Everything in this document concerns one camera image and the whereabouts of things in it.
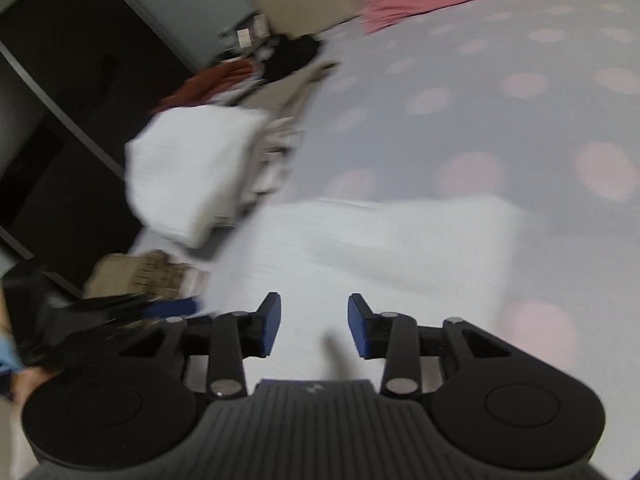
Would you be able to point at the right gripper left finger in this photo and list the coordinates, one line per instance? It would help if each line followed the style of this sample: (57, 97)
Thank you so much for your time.
(126, 397)

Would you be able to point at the white muslin garment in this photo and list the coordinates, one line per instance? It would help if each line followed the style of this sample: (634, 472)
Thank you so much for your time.
(430, 259)

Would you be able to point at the white folded cloth pile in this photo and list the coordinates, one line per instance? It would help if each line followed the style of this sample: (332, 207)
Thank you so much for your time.
(185, 170)

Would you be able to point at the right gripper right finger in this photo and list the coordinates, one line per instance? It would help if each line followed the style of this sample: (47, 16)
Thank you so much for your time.
(487, 398)

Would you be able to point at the polka dot bed sheet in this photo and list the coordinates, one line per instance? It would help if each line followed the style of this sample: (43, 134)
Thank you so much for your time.
(535, 102)

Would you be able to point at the beige striped garment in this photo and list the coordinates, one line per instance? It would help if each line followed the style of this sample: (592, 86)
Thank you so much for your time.
(284, 100)

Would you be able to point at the orange brown cloth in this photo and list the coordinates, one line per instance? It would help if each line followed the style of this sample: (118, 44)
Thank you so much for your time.
(203, 86)

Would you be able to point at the person left hand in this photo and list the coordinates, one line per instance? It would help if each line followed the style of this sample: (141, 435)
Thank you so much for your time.
(27, 381)

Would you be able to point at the black clothing heap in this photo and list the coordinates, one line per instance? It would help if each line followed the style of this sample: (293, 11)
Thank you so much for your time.
(288, 55)

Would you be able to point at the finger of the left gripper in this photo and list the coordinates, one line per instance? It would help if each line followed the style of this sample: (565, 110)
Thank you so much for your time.
(170, 307)

